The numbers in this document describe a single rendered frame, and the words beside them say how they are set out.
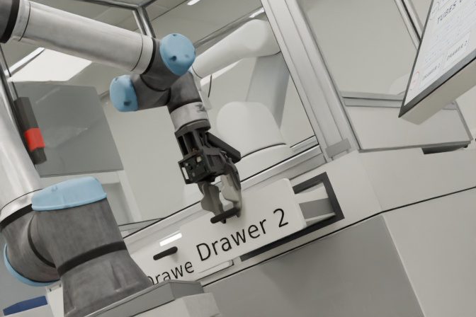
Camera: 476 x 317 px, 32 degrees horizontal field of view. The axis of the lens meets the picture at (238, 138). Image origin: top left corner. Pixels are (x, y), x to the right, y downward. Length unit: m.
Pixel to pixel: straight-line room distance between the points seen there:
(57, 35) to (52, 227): 0.37
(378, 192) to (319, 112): 0.22
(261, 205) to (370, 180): 0.26
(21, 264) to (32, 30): 0.41
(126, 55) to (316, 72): 0.50
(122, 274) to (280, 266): 0.69
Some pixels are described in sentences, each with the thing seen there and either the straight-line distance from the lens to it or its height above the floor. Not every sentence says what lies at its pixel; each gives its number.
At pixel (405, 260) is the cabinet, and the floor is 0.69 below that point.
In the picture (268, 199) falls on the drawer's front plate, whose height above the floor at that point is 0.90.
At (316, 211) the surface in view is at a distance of 1.78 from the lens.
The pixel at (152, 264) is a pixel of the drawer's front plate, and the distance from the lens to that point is 2.11.
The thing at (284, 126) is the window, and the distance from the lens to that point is 1.91.
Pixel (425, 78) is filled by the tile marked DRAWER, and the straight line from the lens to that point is 1.65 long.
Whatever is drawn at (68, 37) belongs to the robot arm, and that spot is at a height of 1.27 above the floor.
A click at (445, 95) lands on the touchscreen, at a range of 1.58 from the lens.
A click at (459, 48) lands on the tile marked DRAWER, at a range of 1.53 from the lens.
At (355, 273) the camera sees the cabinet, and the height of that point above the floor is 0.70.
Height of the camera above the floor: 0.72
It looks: 11 degrees up
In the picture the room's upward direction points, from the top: 21 degrees counter-clockwise
